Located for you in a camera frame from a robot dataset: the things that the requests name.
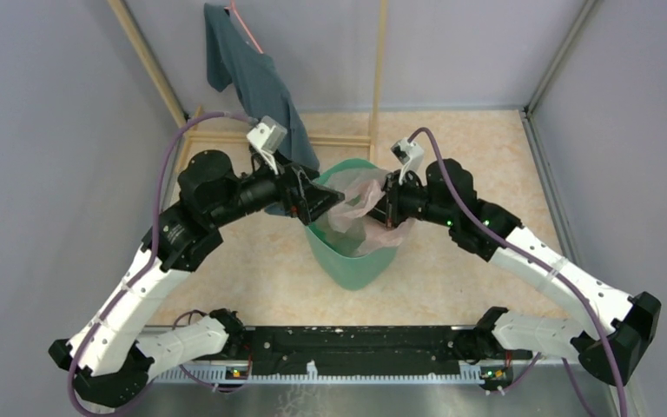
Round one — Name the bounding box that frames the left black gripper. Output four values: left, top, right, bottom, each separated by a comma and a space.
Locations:
210, 147, 345, 227

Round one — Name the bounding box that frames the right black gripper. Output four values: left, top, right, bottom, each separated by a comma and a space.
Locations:
360, 169, 455, 228

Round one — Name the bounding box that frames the pink plastic trash bag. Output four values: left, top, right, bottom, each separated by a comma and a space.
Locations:
314, 167, 415, 257

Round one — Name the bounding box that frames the green plastic trash bin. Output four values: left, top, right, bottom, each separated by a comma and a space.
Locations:
306, 158, 399, 290

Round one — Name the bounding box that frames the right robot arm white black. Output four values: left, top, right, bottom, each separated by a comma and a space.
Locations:
368, 158, 662, 386

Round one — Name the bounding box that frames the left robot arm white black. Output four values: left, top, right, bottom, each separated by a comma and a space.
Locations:
49, 150, 344, 415

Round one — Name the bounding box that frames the dark teal hanging cloth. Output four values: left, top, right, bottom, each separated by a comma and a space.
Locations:
202, 3, 320, 176

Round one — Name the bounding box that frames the pink clothes hanger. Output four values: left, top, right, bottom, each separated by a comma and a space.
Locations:
226, 0, 265, 55

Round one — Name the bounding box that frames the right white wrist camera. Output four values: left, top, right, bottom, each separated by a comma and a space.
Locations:
390, 138, 425, 185

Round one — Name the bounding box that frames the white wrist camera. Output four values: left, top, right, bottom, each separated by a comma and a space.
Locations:
247, 116, 287, 175
390, 138, 425, 185

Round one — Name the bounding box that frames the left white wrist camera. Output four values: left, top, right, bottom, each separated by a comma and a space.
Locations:
247, 116, 287, 175

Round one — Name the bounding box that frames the wooden clothes rack frame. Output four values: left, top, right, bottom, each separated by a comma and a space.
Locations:
107, 0, 388, 168

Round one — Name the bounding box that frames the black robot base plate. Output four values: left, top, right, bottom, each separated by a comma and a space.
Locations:
189, 325, 533, 378

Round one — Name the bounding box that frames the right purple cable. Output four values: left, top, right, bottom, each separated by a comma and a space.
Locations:
406, 127, 629, 417

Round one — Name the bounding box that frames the grey slotted cable duct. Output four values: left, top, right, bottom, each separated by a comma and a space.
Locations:
154, 361, 518, 389

